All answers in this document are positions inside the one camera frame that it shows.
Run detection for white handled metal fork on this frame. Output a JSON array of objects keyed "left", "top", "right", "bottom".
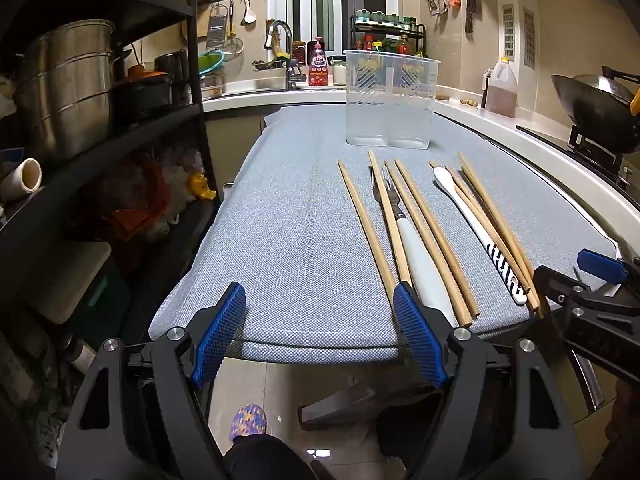
[{"left": 382, "top": 174, "right": 458, "bottom": 327}]

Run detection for white striped ceramic spoon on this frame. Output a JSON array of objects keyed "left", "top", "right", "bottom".
[{"left": 432, "top": 164, "right": 530, "bottom": 307}]

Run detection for chrome kitchen faucet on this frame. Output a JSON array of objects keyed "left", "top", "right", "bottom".
[{"left": 264, "top": 20, "right": 306, "bottom": 91}]

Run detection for colourful patterned slipper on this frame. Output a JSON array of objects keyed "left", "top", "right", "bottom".
[{"left": 229, "top": 403, "right": 268, "bottom": 442}]

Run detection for grey fabric mat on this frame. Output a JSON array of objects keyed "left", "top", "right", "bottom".
[{"left": 149, "top": 105, "right": 614, "bottom": 363}]

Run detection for black metal shelf rack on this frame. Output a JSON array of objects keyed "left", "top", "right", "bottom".
[{"left": 1, "top": 0, "right": 216, "bottom": 344}]

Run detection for black wok with lid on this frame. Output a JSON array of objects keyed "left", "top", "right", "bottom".
[{"left": 551, "top": 65, "right": 639, "bottom": 154}]

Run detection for oil jug with yellow cap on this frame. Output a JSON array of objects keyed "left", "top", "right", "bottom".
[{"left": 480, "top": 56, "right": 518, "bottom": 118}]

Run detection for white ceramic cup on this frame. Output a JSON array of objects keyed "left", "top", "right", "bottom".
[{"left": 0, "top": 158, "right": 42, "bottom": 202}]

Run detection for clear plastic utensil holder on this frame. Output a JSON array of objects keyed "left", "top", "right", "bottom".
[{"left": 346, "top": 50, "right": 439, "bottom": 150}]

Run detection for green and blue bowls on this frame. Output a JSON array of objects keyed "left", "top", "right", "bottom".
[{"left": 198, "top": 49, "right": 224, "bottom": 76}]

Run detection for red dish soap pouch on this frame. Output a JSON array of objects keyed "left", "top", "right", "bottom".
[{"left": 307, "top": 37, "right": 329, "bottom": 86}]

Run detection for large steel stock pot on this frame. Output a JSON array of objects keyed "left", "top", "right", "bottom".
[{"left": 16, "top": 18, "right": 114, "bottom": 159}]

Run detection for white lidded jar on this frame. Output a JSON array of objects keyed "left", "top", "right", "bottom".
[{"left": 332, "top": 60, "right": 347, "bottom": 87}]

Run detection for hanging dark cleaver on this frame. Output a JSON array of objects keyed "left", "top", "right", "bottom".
[{"left": 464, "top": 0, "right": 477, "bottom": 35}]

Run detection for red jar by faucet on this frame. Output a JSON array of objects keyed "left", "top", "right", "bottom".
[{"left": 292, "top": 40, "right": 306, "bottom": 66}]

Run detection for hanging white ladle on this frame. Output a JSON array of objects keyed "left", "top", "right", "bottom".
[{"left": 241, "top": 0, "right": 257, "bottom": 26}]

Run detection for hanging metal grater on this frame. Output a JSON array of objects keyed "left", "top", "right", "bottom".
[{"left": 205, "top": 2, "right": 228, "bottom": 49}]

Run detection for black spice rack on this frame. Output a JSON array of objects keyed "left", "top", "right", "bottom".
[{"left": 348, "top": 9, "right": 426, "bottom": 56}]

